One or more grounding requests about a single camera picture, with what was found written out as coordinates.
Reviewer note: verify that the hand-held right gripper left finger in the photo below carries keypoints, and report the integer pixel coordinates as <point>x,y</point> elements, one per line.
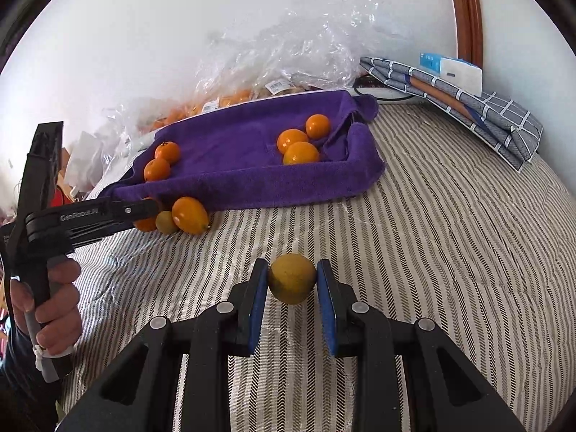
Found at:
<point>258,315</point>

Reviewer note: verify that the yellow green citrus fruit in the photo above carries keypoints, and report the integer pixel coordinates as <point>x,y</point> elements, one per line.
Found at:
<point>292,278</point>
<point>166,222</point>

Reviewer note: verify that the blue white tissue pack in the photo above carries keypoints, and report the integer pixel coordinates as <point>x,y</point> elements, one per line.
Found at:
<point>450,69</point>

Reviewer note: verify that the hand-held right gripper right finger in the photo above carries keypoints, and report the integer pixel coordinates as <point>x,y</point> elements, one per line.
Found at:
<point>327,315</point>

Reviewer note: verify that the small smooth orange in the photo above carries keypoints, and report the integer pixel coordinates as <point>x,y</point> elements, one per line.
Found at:
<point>189,214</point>
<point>292,139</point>
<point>317,126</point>
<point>300,154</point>

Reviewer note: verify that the orange mandarin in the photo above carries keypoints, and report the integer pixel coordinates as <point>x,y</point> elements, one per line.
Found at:
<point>146,226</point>
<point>167,152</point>
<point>157,169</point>

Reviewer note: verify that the crumpled clear plastic bag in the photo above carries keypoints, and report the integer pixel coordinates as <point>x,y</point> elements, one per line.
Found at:
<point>94,153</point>

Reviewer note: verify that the clear bag of brown fruit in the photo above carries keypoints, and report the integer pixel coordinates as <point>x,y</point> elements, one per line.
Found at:
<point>292,54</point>

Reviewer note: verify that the grey checked folded cloth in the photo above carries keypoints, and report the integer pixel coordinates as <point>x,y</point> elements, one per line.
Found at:
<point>495,117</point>

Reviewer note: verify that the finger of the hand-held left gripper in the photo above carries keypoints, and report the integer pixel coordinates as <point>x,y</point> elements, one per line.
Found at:
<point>132,211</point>

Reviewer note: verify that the brown wooden door frame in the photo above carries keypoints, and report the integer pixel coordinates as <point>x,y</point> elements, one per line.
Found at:
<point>468,9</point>

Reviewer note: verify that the clear bag of oranges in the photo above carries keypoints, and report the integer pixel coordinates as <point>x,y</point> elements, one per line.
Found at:
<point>180,114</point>

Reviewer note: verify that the purple cloth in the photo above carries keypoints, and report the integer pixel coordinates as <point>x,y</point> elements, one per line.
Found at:
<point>234,157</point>

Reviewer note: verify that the striped grey mattress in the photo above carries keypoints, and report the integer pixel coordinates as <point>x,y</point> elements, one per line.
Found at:
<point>450,256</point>

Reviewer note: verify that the person's left hand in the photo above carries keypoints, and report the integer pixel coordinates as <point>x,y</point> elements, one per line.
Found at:
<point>63,315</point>

